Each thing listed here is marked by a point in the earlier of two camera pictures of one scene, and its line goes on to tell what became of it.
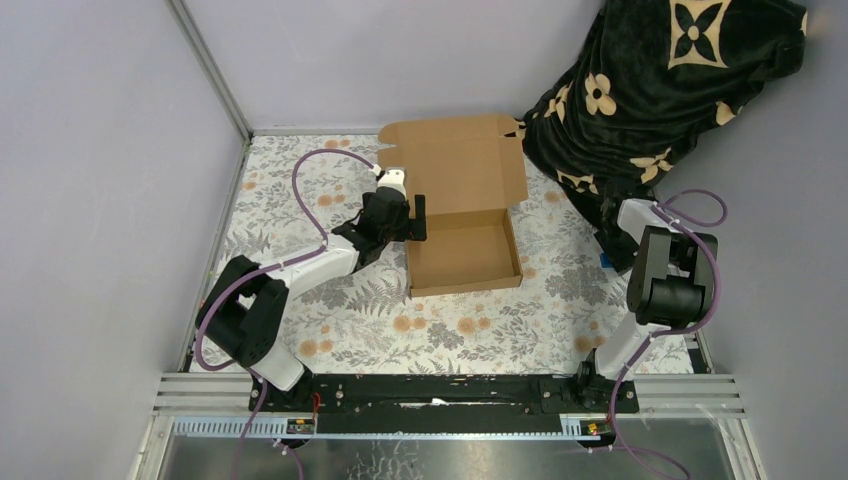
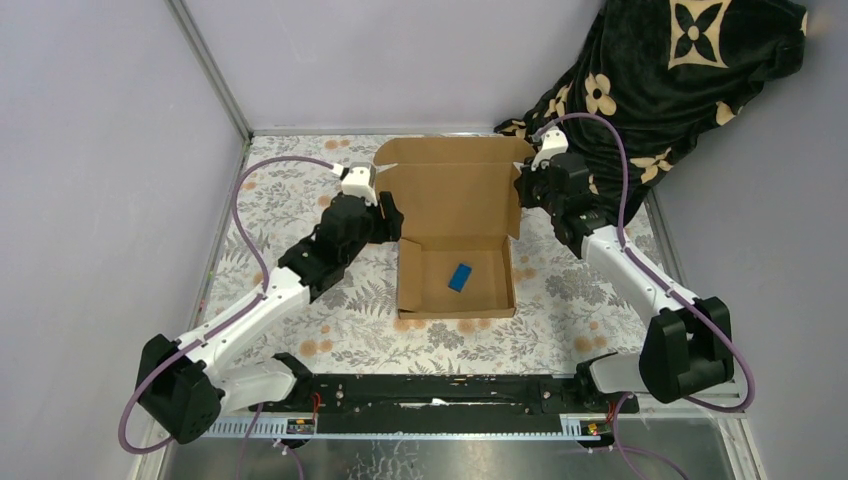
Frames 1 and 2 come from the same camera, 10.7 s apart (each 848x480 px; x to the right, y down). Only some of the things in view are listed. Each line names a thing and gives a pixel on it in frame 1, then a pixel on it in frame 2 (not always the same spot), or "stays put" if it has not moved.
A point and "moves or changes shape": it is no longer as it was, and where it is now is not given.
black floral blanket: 653,75 stays put
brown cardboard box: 470,171 moves or changes shape
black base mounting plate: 449,403 stays put
